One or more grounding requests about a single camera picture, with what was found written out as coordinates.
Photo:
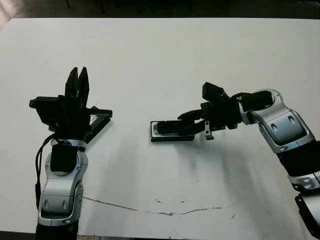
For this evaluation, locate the black box with white insert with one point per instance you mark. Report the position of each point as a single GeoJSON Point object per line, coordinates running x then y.
{"type": "Point", "coordinates": [172, 140]}

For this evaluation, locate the black camera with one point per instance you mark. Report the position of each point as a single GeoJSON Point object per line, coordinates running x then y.
{"type": "Point", "coordinates": [167, 126]}

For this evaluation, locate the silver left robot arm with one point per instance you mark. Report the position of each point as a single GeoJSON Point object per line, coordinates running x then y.
{"type": "Point", "coordinates": [62, 182]}

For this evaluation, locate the black box lid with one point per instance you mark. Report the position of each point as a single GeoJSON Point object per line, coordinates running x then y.
{"type": "Point", "coordinates": [98, 121]}

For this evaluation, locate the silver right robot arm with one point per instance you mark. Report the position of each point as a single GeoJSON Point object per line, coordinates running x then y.
{"type": "Point", "coordinates": [282, 122]}

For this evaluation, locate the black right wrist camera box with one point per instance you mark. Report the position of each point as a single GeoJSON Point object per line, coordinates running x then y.
{"type": "Point", "coordinates": [211, 90]}

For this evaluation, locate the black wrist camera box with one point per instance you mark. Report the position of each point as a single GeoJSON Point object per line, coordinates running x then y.
{"type": "Point", "coordinates": [45, 107]}
{"type": "Point", "coordinates": [211, 90]}

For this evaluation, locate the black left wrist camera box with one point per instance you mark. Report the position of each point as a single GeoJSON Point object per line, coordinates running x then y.
{"type": "Point", "coordinates": [45, 107]}

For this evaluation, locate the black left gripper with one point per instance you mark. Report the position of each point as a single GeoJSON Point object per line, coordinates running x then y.
{"type": "Point", "coordinates": [72, 120]}

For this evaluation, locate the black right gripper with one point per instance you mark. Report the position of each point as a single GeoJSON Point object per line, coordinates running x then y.
{"type": "Point", "coordinates": [222, 112]}

